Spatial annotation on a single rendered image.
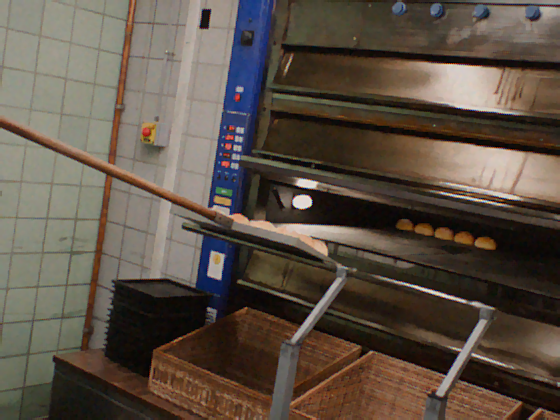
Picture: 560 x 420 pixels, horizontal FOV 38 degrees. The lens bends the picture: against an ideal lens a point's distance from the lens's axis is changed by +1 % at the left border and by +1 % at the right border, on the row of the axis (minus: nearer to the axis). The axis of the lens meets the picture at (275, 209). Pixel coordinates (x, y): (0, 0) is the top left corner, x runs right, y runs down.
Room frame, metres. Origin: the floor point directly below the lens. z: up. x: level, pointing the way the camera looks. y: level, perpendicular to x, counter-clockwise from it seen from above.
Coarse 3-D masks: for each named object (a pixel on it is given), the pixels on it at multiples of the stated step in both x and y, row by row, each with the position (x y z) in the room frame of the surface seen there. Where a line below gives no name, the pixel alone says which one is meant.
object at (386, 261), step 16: (320, 240) 3.03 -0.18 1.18; (352, 256) 2.93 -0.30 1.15; (368, 256) 2.89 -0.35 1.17; (384, 256) 2.85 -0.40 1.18; (400, 272) 2.81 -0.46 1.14; (416, 272) 2.77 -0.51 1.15; (432, 272) 2.73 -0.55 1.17; (448, 272) 2.71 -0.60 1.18; (464, 288) 2.66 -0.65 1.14; (480, 288) 2.62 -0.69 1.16; (496, 288) 2.59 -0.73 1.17; (512, 288) 2.57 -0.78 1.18; (528, 304) 2.52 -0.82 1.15; (544, 304) 2.49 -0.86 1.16
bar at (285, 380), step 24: (240, 240) 2.77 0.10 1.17; (312, 264) 2.58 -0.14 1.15; (336, 264) 2.53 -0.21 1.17; (336, 288) 2.47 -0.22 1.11; (408, 288) 2.36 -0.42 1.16; (312, 312) 2.42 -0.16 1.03; (480, 312) 2.21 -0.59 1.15; (480, 336) 2.17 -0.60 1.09; (288, 360) 2.32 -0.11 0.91; (456, 360) 2.12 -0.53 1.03; (288, 384) 2.33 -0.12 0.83; (288, 408) 2.34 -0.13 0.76; (432, 408) 2.03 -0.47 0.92
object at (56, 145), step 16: (0, 128) 1.94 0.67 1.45; (16, 128) 1.95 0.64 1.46; (48, 144) 2.03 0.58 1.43; (64, 144) 2.07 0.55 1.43; (80, 160) 2.12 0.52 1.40; (96, 160) 2.15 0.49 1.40; (112, 176) 2.21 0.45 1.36; (128, 176) 2.24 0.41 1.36; (160, 192) 2.34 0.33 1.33; (192, 208) 2.46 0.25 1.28; (208, 208) 2.52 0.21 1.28
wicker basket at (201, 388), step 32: (224, 320) 3.07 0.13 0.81; (256, 320) 3.12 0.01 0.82; (160, 352) 2.79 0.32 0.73; (192, 352) 2.96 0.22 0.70; (224, 352) 3.10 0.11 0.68; (256, 352) 3.07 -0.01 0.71; (320, 352) 2.92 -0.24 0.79; (352, 352) 2.80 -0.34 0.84; (160, 384) 2.78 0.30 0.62; (192, 384) 2.69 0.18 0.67; (224, 384) 2.60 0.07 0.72; (256, 384) 3.02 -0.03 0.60; (224, 416) 2.59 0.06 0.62; (256, 416) 2.51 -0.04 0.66; (320, 416) 2.70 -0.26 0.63
